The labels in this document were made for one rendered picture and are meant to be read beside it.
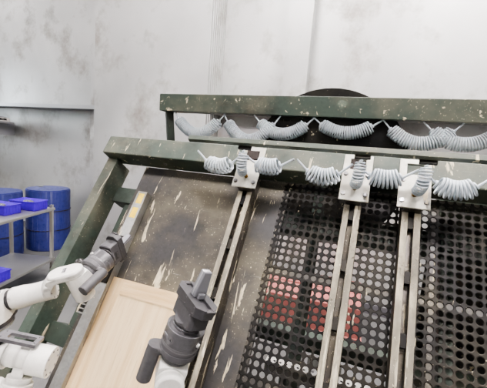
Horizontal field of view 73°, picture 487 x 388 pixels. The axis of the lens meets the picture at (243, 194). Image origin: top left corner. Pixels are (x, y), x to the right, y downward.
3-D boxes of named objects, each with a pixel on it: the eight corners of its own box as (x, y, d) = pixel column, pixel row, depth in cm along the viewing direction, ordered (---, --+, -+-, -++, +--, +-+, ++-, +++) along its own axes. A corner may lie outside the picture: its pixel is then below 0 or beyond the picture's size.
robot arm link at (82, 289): (93, 278, 119) (68, 301, 110) (81, 254, 114) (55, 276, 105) (117, 282, 114) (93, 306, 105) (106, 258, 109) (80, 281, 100)
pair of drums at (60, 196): (79, 244, 580) (79, 188, 566) (-6, 268, 455) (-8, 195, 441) (47, 236, 612) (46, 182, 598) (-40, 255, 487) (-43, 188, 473)
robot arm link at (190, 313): (191, 312, 66) (173, 363, 67) (230, 311, 72) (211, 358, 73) (168, 279, 75) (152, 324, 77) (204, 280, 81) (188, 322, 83)
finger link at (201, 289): (212, 271, 73) (203, 295, 74) (201, 270, 71) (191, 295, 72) (216, 274, 72) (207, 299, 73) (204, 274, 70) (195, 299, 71)
